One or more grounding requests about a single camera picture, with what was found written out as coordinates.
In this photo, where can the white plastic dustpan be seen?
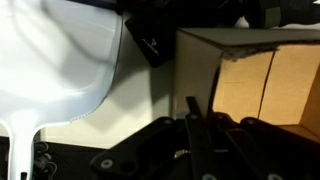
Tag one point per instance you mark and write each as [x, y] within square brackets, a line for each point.
[56, 63]

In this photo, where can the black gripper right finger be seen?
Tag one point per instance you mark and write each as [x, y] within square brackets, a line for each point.
[266, 146]

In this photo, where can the brown cardboard box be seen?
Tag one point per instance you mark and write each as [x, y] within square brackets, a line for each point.
[246, 86]

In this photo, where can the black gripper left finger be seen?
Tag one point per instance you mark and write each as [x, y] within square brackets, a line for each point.
[156, 153]

